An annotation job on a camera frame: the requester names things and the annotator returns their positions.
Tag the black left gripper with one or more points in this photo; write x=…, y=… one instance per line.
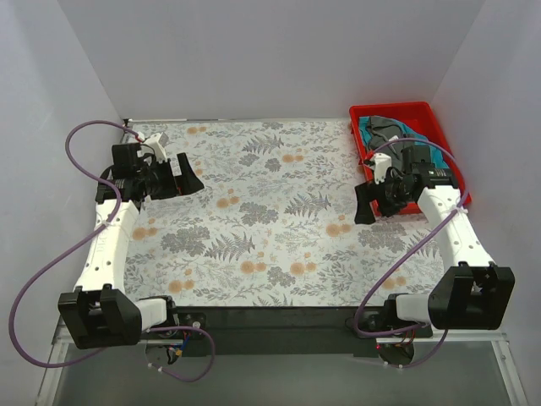
x=174, y=178

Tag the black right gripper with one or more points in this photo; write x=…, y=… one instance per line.
x=379, y=197

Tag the dark grey t shirt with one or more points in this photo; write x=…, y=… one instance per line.
x=382, y=130

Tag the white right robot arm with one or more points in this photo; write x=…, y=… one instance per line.
x=474, y=292

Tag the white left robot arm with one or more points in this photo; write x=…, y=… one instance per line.
x=98, y=313

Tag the teal t shirt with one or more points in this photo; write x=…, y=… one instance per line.
x=395, y=150

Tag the floral patterned table mat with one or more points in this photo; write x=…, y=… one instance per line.
x=274, y=224

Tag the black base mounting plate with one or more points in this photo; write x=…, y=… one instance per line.
x=279, y=330

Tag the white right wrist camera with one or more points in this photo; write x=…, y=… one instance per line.
x=380, y=163

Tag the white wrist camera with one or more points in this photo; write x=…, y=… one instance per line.
x=157, y=143
x=380, y=163

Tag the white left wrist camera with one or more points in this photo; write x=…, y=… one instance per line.
x=157, y=143

